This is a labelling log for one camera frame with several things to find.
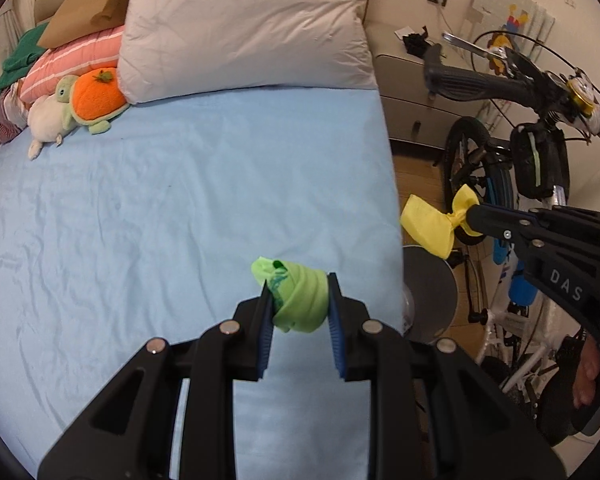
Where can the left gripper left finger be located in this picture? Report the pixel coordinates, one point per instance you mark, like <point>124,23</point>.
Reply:
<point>165,391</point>

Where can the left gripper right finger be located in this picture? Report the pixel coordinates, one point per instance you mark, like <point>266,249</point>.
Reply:
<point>433,413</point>

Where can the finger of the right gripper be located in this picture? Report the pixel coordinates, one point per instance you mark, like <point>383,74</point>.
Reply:
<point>566,227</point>

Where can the yellow cloth piece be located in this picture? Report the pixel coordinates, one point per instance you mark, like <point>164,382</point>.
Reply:
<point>434,230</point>

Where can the green cloth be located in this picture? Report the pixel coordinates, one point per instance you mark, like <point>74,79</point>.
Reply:
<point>300,293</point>

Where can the grey round trash bin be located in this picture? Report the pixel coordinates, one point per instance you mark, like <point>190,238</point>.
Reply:
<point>430,295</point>

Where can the person right hand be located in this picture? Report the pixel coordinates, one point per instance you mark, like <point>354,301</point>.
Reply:
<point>583,390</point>

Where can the blue water bottle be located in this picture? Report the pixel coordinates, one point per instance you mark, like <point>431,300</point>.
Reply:
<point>521,292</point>

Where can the white bicycle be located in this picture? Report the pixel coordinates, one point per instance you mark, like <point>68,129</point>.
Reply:
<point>528,169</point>

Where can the grey bedside cabinet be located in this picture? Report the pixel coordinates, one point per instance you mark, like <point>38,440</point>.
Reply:
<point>412,113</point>

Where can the light blue bed sheet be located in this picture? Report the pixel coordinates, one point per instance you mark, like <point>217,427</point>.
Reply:
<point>150,230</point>

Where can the cartoon lion play mat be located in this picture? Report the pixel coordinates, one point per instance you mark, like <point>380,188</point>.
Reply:
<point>507,24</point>

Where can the black item on cabinet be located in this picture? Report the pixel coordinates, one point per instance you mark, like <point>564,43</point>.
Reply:
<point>416,44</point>

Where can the orange green turtle plush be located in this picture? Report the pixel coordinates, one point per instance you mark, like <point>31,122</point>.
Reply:
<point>91,100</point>

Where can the striped folded clothes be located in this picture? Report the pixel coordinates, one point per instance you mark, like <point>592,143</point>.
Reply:
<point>13,113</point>

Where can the pink striped pillow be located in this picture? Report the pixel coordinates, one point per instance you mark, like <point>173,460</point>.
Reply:
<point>78,57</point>

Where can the green clothing pile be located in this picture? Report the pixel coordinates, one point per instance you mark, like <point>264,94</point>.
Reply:
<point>23,58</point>

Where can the white pillow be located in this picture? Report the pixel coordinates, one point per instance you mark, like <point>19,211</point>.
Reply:
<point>177,47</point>

